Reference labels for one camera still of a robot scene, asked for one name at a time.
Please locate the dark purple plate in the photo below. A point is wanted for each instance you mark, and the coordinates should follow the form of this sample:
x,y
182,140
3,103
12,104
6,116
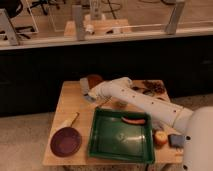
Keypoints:
x,y
65,142

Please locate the grey cloth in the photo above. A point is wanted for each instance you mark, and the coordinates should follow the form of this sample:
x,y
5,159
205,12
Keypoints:
x,y
157,125

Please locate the green plastic tray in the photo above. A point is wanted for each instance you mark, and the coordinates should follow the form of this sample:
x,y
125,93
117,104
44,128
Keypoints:
x,y
111,138

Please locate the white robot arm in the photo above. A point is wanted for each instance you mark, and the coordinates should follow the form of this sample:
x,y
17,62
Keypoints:
x,y
195,125

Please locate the wooden brush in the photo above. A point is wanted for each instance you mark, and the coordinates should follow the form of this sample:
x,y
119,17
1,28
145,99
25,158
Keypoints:
x,y
74,118

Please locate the blue sponge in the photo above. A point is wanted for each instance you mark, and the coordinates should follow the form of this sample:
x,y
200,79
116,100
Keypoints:
x,y
176,141

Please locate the apple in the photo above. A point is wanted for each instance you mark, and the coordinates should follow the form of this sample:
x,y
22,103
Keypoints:
x,y
160,138

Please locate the sausage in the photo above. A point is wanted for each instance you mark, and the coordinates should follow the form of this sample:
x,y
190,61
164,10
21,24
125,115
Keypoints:
x,y
134,121

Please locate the white cup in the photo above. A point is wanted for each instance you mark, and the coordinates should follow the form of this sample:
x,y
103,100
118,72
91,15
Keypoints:
x,y
121,104

